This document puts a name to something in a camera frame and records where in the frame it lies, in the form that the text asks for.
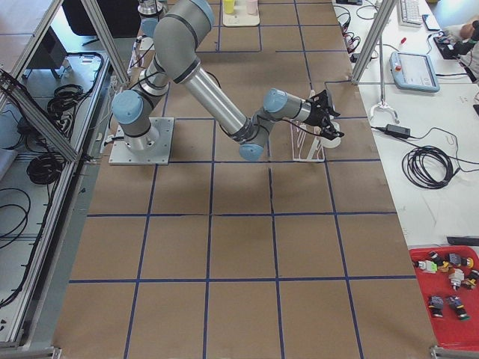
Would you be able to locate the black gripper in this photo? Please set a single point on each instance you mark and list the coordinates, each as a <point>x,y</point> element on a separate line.
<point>317,117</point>

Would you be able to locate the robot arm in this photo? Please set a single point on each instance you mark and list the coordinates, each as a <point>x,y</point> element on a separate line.
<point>176,38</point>

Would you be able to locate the pink plastic cup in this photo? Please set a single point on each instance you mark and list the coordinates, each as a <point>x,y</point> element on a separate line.
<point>251,7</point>

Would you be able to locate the yellow plastic cup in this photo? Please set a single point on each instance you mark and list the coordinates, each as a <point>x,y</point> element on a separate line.
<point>228,6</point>

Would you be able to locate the grabber reaching tool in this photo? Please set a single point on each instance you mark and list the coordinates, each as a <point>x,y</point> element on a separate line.
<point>382,105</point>

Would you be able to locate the black power adapter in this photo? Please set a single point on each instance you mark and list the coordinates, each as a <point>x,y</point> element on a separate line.
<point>397,131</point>

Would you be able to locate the teach pendant tablet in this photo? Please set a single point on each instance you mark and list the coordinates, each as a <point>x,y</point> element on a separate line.
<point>412,71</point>

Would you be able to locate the white keyboard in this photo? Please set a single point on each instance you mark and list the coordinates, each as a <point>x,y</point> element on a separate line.
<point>408,13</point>

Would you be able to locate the cream plastic tray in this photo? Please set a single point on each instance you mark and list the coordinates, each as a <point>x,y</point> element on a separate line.
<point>240,18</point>

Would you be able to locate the red parts tray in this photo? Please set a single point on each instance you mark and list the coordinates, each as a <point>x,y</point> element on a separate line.
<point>448,279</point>

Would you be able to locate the white wire cup rack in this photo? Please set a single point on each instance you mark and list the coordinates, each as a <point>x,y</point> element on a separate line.
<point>306,143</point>

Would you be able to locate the aluminium frame post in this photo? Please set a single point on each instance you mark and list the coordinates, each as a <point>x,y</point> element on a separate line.
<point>379,22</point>

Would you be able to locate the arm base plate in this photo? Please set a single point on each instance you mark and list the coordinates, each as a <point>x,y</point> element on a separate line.
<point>154,148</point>

